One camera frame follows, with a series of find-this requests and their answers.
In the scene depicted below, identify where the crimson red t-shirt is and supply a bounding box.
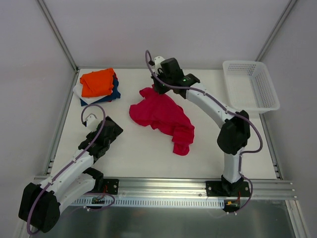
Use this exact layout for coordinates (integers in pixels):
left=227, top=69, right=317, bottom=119
left=129, top=87, right=195, bottom=156

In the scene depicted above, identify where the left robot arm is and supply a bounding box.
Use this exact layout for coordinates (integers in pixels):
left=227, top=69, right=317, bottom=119
left=18, top=116, right=123, bottom=233

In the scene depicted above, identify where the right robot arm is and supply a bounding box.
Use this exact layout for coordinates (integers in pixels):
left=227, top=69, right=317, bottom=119
left=147, top=57, right=251, bottom=196

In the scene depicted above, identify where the folded blue t-shirt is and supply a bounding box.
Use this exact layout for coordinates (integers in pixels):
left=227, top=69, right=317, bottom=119
left=80, top=75, right=121, bottom=107

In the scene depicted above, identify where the folded orange t-shirt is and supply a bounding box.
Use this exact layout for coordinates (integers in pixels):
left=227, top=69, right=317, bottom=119
left=80, top=68, right=115, bottom=97

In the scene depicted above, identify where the folded white t-shirt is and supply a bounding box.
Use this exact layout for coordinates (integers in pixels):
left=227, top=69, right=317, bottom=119
left=73, top=84, right=104, bottom=102

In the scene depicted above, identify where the white plastic basket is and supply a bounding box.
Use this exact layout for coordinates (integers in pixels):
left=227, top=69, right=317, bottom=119
left=222, top=60, right=280, bottom=114

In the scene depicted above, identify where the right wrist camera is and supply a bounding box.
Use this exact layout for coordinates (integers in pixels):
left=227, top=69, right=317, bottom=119
left=149, top=56, right=165, bottom=71

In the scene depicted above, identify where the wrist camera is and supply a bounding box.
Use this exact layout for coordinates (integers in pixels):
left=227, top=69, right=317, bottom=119
left=149, top=56, right=165, bottom=71
left=83, top=113, right=100, bottom=132

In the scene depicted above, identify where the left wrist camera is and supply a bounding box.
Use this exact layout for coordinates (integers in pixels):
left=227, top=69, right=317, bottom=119
left=83, top=113, right=100, bottom=132

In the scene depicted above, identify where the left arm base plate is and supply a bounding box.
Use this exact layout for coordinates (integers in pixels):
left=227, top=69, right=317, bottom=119
left=92, top=178, right=119, bottom=195

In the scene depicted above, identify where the aluminium mounting rail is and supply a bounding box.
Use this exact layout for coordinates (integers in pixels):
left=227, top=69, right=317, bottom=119
left=104, top=177, right=298, bottom=200

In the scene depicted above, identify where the white slotted cable duct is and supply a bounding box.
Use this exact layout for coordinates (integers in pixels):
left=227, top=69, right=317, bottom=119
left=72, top=196, right=224, bottom=209

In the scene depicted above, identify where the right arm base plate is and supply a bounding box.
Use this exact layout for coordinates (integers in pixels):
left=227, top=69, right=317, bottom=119
left=206, top=180, right=251, bottom=197

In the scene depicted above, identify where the right aluminium frame post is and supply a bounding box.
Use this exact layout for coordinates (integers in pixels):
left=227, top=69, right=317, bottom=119
left=255, top=0, right=299, bottom=61

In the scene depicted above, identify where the aluminium frame post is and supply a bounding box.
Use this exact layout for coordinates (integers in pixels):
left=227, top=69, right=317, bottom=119
left=255, top=0, right=299, bottom=61
left=36, top=0, right=78, bottom=72

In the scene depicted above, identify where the left aluminium frame post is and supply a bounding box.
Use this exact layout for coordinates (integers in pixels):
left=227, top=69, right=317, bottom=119
left=36, top=0, right=78, bottom=72

